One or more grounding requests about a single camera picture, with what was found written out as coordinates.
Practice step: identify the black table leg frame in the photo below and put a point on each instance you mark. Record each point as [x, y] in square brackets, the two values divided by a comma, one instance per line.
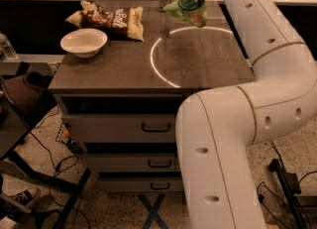
[74, 189]

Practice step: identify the white bowl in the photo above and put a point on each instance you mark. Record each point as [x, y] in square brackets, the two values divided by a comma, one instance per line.
[84, 42]

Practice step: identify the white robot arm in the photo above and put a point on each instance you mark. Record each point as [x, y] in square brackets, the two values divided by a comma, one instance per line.
[215, 126]

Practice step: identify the brown salt chip bag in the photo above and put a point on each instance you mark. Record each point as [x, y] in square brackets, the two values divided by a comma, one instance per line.
[121, 23]

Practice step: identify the sneaker shoe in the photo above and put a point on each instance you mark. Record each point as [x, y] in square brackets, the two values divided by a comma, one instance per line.
[27, 197]

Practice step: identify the drawer black handle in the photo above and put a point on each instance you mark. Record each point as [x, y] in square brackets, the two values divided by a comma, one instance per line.
[159, 186]
[159, 165]
[156, 129]

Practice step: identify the middle drawer black handle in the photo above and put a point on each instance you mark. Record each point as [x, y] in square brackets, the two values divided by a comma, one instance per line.
[159, 165]

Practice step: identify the blue tape cross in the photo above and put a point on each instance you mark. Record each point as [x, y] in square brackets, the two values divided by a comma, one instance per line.
[153, 209]

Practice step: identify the black stand base right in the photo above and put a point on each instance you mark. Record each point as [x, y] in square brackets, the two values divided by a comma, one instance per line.
[296, 202]

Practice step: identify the clear plastic bottle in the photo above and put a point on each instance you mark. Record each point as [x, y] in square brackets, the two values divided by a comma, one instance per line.
[6, 48]

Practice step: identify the top drawer black handle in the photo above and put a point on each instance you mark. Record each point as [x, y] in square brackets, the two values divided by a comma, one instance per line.
[156, 129]

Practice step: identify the green rice chip bag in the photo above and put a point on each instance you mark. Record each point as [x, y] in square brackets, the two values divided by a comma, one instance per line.
[192, 12]

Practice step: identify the bottom drawer black handle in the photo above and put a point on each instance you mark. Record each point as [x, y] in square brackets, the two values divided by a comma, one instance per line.
[159, 186]

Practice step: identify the brown office chair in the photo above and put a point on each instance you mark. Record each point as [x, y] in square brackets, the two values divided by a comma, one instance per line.
[28, 94]

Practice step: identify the grey drawer cabinet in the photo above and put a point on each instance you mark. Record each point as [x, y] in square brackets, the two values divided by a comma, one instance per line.
[105, 99]

